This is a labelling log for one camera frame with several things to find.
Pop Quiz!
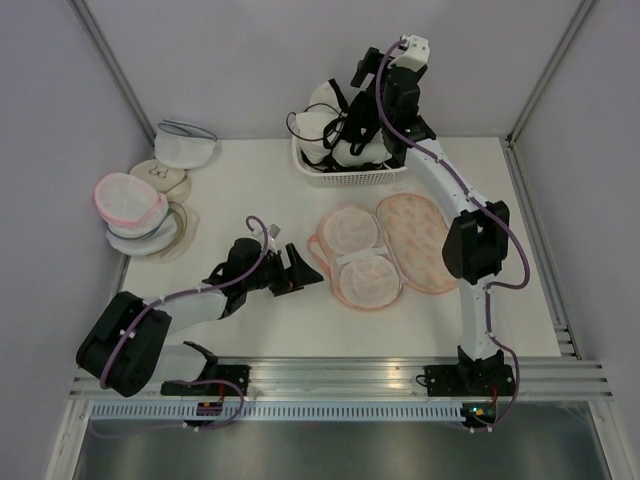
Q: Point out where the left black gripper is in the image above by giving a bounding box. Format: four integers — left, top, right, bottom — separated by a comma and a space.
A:
244, 244, 323, 297

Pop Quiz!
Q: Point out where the floral peach laundry bag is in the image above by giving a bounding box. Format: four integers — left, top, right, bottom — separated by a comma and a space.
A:
307, 193, 457, 311

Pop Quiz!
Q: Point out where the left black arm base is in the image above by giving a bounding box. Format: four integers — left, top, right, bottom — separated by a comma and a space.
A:
160, 364, 251, 397

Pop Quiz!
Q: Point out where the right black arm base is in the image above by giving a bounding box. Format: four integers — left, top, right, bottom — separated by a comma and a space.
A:
424, 364, 516, 398

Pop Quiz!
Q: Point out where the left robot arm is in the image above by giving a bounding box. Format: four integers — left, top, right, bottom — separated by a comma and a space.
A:
75, 238, 323, 397

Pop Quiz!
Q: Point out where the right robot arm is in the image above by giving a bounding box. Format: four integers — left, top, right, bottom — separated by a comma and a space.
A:
351, 36, 518, 395

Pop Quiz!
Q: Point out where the black bra in basket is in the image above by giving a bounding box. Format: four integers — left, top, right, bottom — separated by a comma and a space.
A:
341, 92, 380, 156

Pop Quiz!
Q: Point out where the white plastic laundry basket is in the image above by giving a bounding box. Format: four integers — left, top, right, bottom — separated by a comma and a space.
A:
291, 138, 409, 188

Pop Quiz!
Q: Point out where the beige flat laundry bag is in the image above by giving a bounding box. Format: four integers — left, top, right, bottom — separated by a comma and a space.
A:
147, 202, 200, 263

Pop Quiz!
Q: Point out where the grey trimmed mesh bag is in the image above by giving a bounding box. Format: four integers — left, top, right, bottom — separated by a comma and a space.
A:
105, 209, 178, 257

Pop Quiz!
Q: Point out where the beige round laundry bag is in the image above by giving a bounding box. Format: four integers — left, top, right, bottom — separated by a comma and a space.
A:
130, 159, 191, 203

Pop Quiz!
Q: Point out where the white mesh bag blue trim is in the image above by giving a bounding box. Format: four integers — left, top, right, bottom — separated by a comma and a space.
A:
154, 119, 218, 170

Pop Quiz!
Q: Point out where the pink trimmed mesh bag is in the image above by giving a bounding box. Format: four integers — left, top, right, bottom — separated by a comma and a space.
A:
93, 172, 162, 227

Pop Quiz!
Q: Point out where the white garment in basket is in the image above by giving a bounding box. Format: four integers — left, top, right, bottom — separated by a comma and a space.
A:
296, 132, 392, 169

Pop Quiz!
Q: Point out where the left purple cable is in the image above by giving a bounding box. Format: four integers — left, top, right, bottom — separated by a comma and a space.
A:
98, 215, 276, 390

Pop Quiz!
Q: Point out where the purple cable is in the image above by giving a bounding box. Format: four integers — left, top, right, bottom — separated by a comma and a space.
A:
98, 215, 276, 390
377, 35, 531, 401

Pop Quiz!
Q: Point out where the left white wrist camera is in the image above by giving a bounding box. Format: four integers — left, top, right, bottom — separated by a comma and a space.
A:
266, 224, 281, 252

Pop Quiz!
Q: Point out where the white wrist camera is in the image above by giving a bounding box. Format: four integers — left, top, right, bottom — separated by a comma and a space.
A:
393, 35, 430, 72
266, 224, 281, 252

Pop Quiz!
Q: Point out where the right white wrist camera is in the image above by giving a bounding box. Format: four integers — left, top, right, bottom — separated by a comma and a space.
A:
393, 35, 430, 72

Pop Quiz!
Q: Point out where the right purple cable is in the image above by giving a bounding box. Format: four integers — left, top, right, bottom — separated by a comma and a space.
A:
377, 35, 531, 401

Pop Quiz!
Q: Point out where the right aluminium frame post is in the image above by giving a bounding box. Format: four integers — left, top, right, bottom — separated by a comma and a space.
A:
505, 0, 598, 148

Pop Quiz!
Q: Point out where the aluminium frame post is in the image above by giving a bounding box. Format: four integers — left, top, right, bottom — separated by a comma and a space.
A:
505, 0, 598, 148
67, 0, 155, 146

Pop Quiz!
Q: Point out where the white slotted cable duct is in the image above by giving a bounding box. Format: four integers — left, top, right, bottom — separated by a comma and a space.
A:
91, 400, 464, 422

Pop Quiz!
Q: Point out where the left aluminium frame post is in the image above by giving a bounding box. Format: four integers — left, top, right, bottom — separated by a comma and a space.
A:
67, 0, 155, 146

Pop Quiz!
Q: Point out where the aluminium front rail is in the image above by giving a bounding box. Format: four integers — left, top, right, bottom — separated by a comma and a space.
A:
69, 355, 615, 401

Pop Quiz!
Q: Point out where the right aluminium side rail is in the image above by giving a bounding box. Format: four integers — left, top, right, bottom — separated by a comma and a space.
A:
500, 137, 583, 360

